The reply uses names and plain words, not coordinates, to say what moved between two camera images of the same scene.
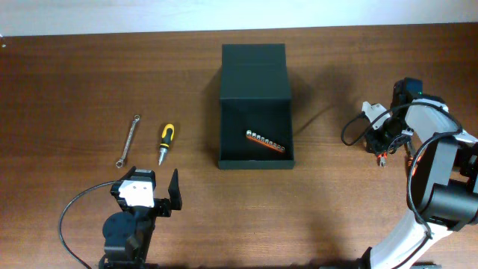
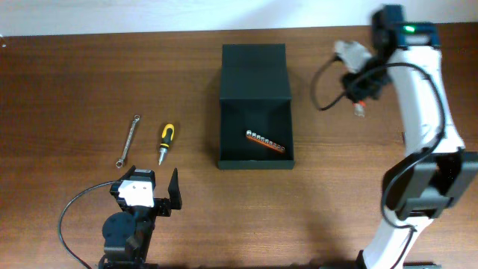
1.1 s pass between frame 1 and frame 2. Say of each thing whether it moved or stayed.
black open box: stayed
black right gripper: moved
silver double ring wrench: stayed
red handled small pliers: moved
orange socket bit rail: stayed
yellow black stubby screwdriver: stayed
